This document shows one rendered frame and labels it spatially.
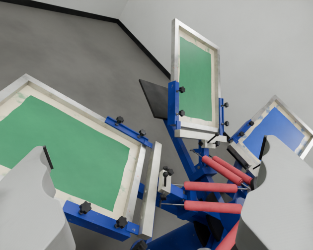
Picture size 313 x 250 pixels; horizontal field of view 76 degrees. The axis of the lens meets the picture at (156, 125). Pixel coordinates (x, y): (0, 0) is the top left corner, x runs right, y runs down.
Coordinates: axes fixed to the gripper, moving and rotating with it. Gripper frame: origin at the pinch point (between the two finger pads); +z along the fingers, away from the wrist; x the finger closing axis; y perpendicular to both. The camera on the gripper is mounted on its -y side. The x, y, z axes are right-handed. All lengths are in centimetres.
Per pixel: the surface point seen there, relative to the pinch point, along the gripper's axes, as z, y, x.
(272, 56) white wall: 367, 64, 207
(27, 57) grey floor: 252, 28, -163
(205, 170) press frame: 97, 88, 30
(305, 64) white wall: 340, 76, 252
